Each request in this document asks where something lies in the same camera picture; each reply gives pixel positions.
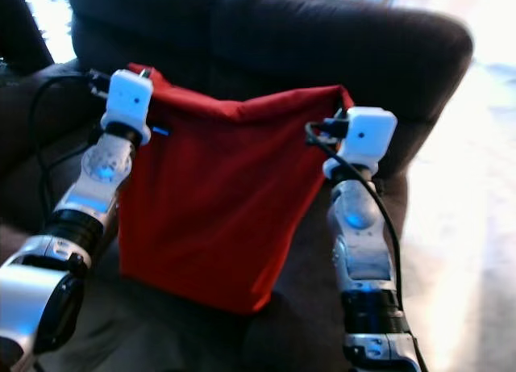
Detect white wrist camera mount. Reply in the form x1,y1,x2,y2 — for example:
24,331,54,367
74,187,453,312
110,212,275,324
322,107,399,180
102,69,155,145

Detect dark wooden furniture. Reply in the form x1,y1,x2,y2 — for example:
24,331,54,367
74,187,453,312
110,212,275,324
0,0,54,75

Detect grey brown fabric sofa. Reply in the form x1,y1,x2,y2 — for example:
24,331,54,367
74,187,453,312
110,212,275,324
0,0,476,372

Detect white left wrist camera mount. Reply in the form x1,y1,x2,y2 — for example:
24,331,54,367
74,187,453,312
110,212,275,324
102,69,155,145

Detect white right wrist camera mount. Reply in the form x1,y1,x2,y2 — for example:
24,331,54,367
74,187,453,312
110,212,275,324
322,107,399,180

